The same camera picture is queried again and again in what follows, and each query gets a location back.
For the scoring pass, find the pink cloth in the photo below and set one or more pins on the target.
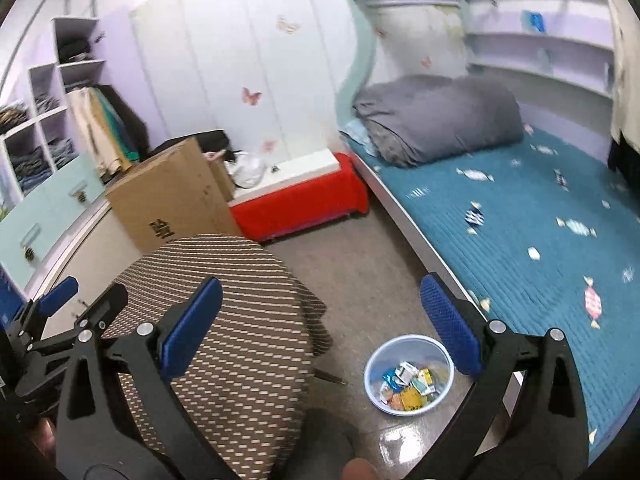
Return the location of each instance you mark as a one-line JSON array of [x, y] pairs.
[[215, 155]]

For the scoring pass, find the grey metal rail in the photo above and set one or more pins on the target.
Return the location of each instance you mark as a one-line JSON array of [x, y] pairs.
[[45, 6]]

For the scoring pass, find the grey folded duvet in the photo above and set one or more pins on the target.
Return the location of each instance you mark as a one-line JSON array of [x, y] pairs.
[[440, 120]]

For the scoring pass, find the person's left hand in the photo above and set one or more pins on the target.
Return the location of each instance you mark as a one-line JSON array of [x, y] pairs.
[[44, 437]]

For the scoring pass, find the white plastic bag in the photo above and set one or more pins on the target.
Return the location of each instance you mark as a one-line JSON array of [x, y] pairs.
[[247, 170]]

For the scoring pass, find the folded dark clothes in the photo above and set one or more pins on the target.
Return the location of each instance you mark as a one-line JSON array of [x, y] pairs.
[[75, 50]]

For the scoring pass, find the cream hanging cloth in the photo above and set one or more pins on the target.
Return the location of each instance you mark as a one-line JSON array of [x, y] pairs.
[[625, 70]]

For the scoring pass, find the black cloth beside bed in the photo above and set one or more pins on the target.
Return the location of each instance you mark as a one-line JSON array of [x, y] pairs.
[[625, 157]]

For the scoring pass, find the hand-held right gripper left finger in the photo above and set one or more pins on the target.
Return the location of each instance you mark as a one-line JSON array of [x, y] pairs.
[[195, 320]]

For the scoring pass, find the red storage bench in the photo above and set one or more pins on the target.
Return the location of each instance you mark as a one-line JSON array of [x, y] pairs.
[[300, 210]]

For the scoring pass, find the person's leg in grey shorts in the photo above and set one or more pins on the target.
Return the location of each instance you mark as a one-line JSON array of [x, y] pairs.
[[320, 440]]

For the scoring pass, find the white wall shelf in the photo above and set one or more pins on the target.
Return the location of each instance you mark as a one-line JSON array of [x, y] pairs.
[[540, 80]]

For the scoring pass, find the round table with striped cloth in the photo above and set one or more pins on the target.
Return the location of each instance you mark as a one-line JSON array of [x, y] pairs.
[[235, 280]]

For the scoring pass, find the bee shaped drawer knob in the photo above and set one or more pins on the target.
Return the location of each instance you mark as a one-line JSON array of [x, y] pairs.
[[30, 252], [81, 194]]

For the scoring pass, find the blue item on shelf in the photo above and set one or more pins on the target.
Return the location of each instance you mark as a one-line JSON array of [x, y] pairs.
[[534, 21]]

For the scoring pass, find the black hanging garment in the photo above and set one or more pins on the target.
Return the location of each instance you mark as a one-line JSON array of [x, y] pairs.
[[132, 120]]

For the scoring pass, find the light blue pillow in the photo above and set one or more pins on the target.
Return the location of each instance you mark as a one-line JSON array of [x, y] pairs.
[[357, 135]]

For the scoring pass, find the white wardrobe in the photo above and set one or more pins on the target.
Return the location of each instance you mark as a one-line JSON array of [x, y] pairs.
[[210, 60]]

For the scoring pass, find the blue container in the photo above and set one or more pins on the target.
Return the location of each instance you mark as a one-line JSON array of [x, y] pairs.
[[10, 290]]

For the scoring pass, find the beige hanging garment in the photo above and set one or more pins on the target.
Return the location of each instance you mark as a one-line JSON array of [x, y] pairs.
[[90, 130]]

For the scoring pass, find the yellow outlined butterfly sticker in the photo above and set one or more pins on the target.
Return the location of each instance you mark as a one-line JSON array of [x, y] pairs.
[[288, 25]]

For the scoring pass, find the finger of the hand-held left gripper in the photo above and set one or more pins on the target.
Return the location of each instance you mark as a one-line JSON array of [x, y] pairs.
[[60, 292], [107, 307]]

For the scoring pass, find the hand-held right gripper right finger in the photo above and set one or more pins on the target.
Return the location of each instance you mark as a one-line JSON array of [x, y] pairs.
[[450, 325]]

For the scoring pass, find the large cardboard box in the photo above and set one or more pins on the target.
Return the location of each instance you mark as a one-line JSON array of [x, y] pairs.
[[170, 195]]

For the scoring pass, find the pale blue plastic bin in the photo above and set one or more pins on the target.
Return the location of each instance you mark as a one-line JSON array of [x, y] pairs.
[[380, 360]]

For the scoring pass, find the pink butterfly sticker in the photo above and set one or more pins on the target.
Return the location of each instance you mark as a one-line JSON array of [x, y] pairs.
[[251, 96]]

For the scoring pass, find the white cubby shelf unit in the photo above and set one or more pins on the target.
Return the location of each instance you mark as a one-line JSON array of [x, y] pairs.
[[50, 72]]

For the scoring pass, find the white bed frame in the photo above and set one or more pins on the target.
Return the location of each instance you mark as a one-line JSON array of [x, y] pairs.
[[425, 245]]

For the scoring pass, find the teal candy-print bed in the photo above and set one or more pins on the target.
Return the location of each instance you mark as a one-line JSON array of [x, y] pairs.
[[525, 200]]

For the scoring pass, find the folded jeans stack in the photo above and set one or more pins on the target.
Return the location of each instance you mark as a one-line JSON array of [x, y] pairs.
[[42, 160]]

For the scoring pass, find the black bag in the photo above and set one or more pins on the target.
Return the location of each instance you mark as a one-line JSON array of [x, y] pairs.
[[195, 139]]

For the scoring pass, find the teal hanging garment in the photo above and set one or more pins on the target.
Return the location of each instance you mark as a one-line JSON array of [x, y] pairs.
[[117, 130]]

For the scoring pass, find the white wardrobe ledge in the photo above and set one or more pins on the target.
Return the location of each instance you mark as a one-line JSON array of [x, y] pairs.
[[300, 170]]

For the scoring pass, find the pale butterfly sticker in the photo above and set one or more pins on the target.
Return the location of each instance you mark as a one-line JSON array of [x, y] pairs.
[[270, 146]]

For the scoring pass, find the mint drawer cabinet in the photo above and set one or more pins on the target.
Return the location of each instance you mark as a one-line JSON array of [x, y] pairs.
[[50, 210]]

